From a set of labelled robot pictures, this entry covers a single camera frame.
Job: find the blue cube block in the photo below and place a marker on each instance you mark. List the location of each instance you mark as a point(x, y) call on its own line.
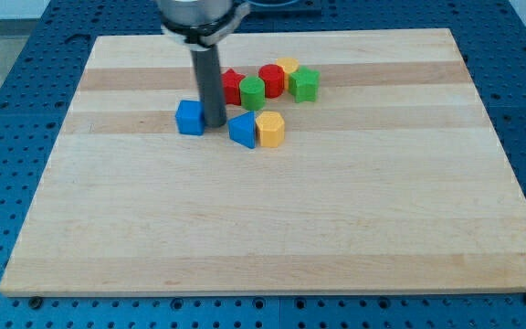
point(189, 117)

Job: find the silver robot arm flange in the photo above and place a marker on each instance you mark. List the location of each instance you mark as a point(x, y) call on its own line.
point(201, 24)

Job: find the yellow hexagonal prism block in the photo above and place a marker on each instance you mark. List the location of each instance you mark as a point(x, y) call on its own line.
point(270, 129)

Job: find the blue triangular prism block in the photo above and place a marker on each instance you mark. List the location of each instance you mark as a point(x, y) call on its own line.
point(242, 129)

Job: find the green cylinder block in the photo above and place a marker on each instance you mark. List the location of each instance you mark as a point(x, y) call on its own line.
point(252, 93)

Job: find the green star block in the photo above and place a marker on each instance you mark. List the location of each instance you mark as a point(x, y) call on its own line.
point(304, 84)

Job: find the red cylinder block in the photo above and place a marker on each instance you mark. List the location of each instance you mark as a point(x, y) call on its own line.
point(273, 77)

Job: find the red star block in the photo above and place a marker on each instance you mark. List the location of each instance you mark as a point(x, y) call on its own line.
point(231, 86)

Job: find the yellow cylinder block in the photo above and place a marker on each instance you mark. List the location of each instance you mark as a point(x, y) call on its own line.
point(289, 65)

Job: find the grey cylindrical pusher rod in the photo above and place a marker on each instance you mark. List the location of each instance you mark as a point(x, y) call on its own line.
point(210, 86)

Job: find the light wooden board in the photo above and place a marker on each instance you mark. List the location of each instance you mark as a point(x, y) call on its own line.
point(393, 181)

